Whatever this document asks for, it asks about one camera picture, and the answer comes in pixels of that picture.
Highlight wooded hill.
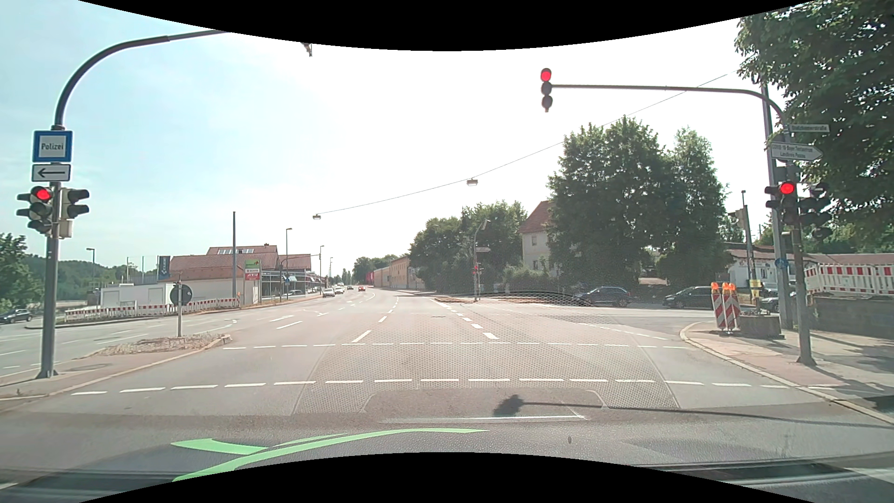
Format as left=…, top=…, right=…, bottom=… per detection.
left=24, top=253, right=158, bottom=301

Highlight kerbed traffic island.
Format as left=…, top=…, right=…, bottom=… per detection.
left=0, top=333, right=233, bottom=401

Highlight red and white barrier fence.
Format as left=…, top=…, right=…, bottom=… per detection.
left=805, top=264, right=894, bottom=296
left=63, top=298, right=241, bottom=323

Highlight red and white warning beacons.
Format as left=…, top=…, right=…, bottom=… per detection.
left=710, top=281, right=742, bottom=332

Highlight grey asphalt road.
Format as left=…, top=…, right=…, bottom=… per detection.
left=0, top=288, right=894, bottom=428

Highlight road markings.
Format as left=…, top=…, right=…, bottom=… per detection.
left=0, top=292, right=846, bottom=424

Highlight overhead wires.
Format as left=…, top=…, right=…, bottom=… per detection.
left=312, top=73, right=729, bottom=221

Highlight paved pavement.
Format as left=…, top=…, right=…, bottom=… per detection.
left=681, top=320, right=894, bottom=420

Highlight round road sign on post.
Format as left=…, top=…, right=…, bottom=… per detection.
left=169, top=281, right=194, bottom=338

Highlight concrete block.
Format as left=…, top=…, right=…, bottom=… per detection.
left=738, top=314, right=782, bottom=339

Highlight large overhanging tree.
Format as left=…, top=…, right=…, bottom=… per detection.
left=734, top=0, right=894, bottom=242

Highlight beige long building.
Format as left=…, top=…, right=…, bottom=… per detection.
left=372, top=255, right=426, bottom=292

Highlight group of green trees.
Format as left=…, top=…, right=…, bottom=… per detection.
left=408, top=200, right=529, bottom=294

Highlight large green tree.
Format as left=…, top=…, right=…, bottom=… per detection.
left=547, top=116, right=731, bottom=290

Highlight white low building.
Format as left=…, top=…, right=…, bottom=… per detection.
left=99, top=281, right=176, bottom=308

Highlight grey stone wall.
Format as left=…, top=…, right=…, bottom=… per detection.
left=812, top=293, right=894, bottom=339

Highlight traffic light on pole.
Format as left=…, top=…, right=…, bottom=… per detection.
left=728, top=190, right=762, bottom=303
left=471, top=218, right=492, bottom=303

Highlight car's own bonnet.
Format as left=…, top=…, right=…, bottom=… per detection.
left=0, top=411, right=894, bottom=503

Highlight white house with red roof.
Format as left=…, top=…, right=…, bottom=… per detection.
left=519, top=200, right=560, bottom=278

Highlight low white house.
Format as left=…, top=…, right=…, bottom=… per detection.
left=724, top=242, right=839, bottom=290

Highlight red-roofed commercial building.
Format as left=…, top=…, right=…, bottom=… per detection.
left=168, top=245, right=324, bottom=301

